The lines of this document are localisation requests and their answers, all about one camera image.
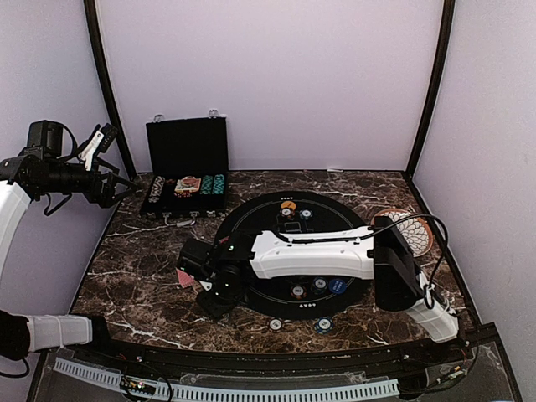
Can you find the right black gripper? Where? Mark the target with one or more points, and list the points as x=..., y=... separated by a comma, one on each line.
x=214, y=308

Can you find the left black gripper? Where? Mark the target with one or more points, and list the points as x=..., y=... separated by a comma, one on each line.
x=104, y=197

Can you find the brown white chip stack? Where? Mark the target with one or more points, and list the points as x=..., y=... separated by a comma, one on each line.
x=275, y=325

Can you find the brown chip front mat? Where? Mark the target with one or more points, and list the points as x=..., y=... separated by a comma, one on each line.
x=298, y=291

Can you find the orange round blind button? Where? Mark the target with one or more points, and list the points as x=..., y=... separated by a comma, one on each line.
x=288, y=204

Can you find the blue green chip stack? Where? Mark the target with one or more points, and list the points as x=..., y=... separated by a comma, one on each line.
x=323, y=325

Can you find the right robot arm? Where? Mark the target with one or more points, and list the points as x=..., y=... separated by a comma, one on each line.
x=377, y=253

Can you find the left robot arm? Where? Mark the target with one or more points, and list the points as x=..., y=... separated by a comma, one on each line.
x=25, y=179

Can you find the red-backed card deck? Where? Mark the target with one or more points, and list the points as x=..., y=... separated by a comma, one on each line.
x=185, y=280

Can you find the blue tan chip row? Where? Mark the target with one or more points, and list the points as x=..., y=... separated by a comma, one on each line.
x=156, y=189

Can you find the card deck in case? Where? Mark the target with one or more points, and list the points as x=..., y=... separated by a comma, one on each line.
x=180, y=189

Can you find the red dice set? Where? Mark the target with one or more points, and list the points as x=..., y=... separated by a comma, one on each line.
x=184, y=195

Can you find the black poker chip case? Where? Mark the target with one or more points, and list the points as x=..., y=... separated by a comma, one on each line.
x=192, y=147

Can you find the clear round dealer button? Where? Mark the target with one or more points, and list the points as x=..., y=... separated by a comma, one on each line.
x=188, y=182

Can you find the green chip row right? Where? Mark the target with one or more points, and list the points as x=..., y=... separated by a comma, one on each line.
x=218, y=184

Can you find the green chip row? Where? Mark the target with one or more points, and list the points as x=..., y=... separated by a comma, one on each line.
x=218, y=184
x=206, y=186

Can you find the green chip row left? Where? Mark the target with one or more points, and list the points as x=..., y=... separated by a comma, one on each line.
x=206, y=186

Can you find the round black poker mat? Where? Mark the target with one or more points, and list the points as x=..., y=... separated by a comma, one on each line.
x=272, y=297

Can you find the blue round blind button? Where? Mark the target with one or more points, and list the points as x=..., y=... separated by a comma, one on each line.
x=337, y=286

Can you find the white floral patterned plate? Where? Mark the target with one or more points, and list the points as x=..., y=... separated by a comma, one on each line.
x=416, y=231

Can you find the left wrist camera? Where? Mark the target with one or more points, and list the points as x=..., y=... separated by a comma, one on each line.
x=45, y=141

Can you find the white slotted cable duct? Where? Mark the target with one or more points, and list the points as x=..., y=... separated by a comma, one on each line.
x=198, y=388

